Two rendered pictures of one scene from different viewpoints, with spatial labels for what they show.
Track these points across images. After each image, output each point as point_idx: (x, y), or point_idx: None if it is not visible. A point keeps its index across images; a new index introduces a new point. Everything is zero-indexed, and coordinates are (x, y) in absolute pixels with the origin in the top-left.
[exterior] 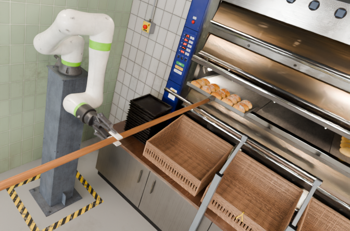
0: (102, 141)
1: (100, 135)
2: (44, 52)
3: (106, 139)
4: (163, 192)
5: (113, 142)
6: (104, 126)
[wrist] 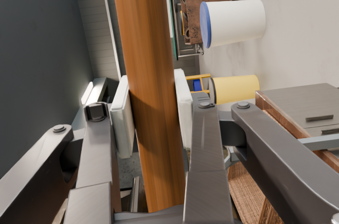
0: None
1: (276, 171)
2: None
3: (119, 23)
4: None
5: (175, 78)
6: (81, 151)
